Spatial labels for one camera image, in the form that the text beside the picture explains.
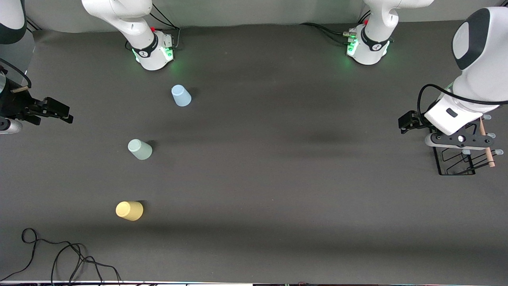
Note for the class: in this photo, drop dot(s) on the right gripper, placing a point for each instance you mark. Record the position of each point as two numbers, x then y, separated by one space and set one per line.
14 104

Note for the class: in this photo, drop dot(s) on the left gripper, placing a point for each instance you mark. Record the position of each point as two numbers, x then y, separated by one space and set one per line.
419 119

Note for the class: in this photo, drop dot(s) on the pale green plastic cup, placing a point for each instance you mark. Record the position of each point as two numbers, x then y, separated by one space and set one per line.
139 149

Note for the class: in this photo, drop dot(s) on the yellow plastic cup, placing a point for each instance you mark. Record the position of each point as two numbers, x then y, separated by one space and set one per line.
129 211

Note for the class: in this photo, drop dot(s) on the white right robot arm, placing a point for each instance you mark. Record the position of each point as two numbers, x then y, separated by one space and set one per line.
135 24

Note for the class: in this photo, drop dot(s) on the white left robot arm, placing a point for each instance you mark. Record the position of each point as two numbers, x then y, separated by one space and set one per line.
484 59

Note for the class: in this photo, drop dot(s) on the light blue plastic cup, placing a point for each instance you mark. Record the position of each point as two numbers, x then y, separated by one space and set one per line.
181 96

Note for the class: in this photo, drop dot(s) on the dark grey table mat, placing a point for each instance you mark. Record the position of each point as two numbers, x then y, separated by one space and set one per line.
278 198

